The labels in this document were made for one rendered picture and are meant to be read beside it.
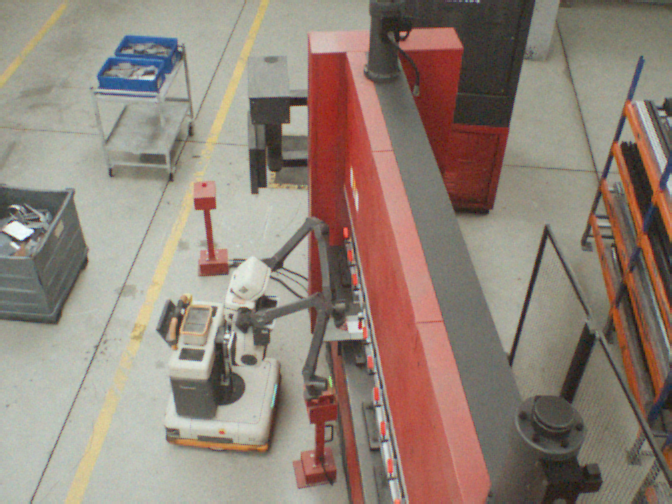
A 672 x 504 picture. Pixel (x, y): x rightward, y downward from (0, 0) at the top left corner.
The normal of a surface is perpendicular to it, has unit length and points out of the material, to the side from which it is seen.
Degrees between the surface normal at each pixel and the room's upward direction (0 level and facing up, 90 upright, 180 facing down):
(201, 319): 0
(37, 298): 90
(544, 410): 0
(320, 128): 90
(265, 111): 90
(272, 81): 0
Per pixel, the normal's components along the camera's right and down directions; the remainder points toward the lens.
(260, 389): 0.03, -0.74
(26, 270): -0.10, 0.67
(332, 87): 0.11, 0.67
